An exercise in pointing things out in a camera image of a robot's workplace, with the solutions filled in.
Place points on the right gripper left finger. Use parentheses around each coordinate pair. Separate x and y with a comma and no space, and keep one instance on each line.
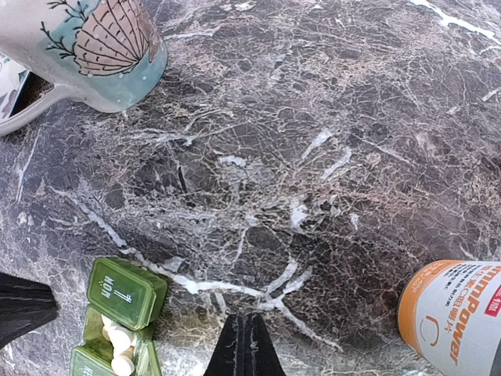
(228,358)

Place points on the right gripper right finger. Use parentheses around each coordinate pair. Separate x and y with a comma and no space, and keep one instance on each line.
(260,358)

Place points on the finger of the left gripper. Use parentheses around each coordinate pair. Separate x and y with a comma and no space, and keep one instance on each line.
(25,306)

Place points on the orange pill bottle grey cap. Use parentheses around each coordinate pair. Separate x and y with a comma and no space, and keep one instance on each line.
(449,313)

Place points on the white pills in organizer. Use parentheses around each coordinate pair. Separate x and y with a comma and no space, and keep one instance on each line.
(123,343)

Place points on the floral square plate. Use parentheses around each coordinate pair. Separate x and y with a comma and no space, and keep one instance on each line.
(12,79)

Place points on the cream coral pattern mug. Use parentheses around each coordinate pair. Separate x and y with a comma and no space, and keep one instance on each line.
(106,54)

